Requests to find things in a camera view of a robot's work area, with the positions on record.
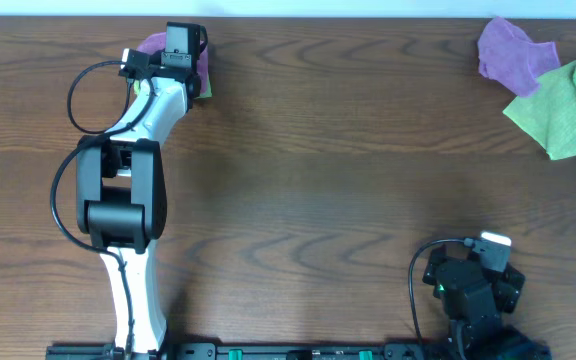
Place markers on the crumpled green cloth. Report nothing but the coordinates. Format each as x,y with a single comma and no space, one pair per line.
549,115

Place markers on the purple cloth with white tag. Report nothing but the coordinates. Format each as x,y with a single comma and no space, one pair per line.
157,42

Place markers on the purple cloth at top right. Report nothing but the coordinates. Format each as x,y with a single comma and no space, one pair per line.
509,56

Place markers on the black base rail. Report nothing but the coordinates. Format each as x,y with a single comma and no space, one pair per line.
210,351

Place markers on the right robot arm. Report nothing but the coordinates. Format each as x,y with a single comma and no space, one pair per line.
478,333

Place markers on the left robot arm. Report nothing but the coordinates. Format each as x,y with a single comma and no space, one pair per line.
121,194

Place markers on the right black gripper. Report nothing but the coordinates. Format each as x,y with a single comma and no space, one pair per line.
431,270

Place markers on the folded green cloth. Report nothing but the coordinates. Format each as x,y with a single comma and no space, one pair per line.
206,89

